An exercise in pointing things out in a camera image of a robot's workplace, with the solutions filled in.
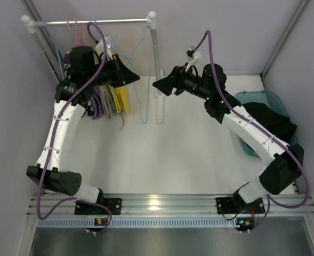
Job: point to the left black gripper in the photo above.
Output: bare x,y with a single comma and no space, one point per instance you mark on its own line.
118,73

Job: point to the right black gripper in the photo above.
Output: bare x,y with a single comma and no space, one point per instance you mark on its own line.
177,80

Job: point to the yellow trousers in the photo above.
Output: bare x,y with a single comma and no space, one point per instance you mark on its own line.
120,97

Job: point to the black trousers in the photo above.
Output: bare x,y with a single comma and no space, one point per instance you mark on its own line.
277,124

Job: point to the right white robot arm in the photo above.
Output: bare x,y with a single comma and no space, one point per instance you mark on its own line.
284,163

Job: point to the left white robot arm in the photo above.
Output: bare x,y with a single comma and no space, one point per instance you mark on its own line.
75,97

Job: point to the grey trousers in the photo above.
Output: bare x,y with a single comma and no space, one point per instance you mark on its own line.
110,104

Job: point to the purple trousers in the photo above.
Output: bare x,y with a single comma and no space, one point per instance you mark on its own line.
96,109

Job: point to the blue hanger far left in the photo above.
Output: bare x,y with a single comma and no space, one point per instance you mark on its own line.
56,47

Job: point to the teal plastic basin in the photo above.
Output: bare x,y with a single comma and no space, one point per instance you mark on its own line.
270,99

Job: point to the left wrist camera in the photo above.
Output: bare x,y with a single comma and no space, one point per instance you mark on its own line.
99,48

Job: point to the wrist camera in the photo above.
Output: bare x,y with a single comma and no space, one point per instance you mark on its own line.
193,57
99,48

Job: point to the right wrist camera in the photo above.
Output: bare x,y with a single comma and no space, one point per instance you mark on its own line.
193,57

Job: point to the pink wire hanger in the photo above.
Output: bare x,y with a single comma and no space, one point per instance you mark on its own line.
73,33
81,36

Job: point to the aluminium mounting rail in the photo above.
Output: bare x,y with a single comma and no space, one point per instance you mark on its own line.
164,211

